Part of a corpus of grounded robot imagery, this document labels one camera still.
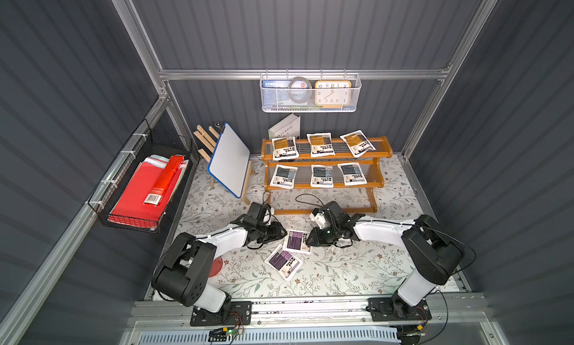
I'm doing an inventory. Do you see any black wire wall basket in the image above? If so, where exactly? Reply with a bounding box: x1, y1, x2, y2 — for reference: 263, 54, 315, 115
88, 122, 198, 234

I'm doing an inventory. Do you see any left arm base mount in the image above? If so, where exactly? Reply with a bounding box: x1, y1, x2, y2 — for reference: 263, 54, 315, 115
190, 301, 253, 327

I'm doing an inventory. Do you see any orange wooden two-tier shelf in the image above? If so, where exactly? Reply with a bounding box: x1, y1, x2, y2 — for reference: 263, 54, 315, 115
261, 135, 393, 214

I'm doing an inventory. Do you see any blue coffee bag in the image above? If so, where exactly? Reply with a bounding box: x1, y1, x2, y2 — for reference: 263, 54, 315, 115
310, 165, 334, 188
270, 164, 298, 190
337, 162, 368, 186

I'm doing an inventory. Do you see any blue white box in basket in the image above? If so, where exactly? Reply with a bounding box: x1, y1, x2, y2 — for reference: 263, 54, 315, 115
261, 79, 291, 101

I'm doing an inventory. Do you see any purple coffee bag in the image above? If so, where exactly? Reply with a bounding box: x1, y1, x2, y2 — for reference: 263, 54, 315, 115
283, 229, 312, 255
265, 245, 303, 282

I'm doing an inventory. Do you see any yellow square analog clock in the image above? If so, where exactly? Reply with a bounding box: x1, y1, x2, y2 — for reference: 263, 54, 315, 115
315, 80, 352, 108

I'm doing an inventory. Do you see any red long box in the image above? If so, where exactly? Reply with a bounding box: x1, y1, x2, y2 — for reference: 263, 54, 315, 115
144, 155, 185, 206

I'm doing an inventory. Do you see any round clear tape roll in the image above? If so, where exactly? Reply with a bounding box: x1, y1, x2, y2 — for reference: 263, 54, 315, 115
288, 76, 312, 105

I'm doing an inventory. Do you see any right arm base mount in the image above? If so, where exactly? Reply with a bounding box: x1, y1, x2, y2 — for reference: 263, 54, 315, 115
366, 294, 432, 323

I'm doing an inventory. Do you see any red round object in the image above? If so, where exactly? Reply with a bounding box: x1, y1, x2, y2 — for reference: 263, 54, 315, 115
209, 257, 224, 278

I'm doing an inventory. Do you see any yellow coffee bag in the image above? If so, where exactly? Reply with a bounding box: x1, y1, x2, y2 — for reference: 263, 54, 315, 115
340, 130, 375, 158
272, 137, 299, 161
307, 132, 336, 158

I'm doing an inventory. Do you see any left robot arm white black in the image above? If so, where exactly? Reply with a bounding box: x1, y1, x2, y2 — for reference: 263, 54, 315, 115
151, 203, 287, 314

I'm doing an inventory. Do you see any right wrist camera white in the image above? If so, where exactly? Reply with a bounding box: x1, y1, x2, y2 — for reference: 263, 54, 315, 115
309, 208, 331, 229

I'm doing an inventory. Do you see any white wire hanging basket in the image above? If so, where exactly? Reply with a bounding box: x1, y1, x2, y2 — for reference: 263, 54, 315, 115
259, 73, 363, 114

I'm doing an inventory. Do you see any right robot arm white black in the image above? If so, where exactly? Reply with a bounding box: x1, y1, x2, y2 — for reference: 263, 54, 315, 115
306, 201, 471, 318

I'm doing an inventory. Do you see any blue framed whiteboard easel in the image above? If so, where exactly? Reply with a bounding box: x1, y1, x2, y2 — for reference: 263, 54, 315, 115
194, 122, 254, 206

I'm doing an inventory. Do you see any small circuit board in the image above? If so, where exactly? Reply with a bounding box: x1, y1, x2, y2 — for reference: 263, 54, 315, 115
208, 327, 245, 344

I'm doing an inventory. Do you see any red folders stack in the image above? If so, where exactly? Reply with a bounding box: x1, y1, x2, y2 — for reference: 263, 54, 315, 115
108, 155, 189, 231

